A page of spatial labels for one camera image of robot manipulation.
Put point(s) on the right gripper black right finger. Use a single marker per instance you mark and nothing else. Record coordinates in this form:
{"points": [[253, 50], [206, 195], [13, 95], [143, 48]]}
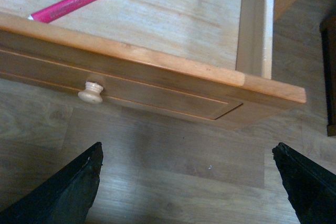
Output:
{"points": [[310, 187]]}

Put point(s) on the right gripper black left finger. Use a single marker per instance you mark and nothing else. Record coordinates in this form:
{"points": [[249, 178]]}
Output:
{"points": [[65, 197]]}

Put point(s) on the pink marker with clear cap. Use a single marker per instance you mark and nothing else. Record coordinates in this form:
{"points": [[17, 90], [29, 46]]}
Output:
{"points": [[58, 10]]}

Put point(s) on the wooden drawer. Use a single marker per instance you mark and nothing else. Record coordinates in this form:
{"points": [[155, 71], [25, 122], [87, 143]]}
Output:
{"points": [[206, 61]]}

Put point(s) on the light wooden drawer knob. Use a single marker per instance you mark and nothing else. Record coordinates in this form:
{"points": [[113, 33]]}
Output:
{"points": [[91, 93]]}

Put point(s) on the dark wooden furniture piece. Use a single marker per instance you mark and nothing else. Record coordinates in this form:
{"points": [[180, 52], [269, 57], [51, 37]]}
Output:
{"points": [[327, 30]]}

